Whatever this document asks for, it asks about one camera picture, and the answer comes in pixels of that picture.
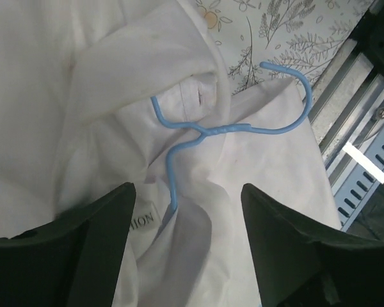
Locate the white shirt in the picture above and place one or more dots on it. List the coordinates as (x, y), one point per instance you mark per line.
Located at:
(76, 121)

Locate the blue wire hanger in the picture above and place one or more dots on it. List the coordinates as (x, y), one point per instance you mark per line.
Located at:
(225, 129)

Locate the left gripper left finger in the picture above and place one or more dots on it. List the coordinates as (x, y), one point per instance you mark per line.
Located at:
(74, 260)

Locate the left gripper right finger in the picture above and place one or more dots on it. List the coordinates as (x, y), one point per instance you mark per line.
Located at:
(301, 262)

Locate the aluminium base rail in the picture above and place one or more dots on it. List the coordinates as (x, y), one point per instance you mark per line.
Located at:
(348, 116)

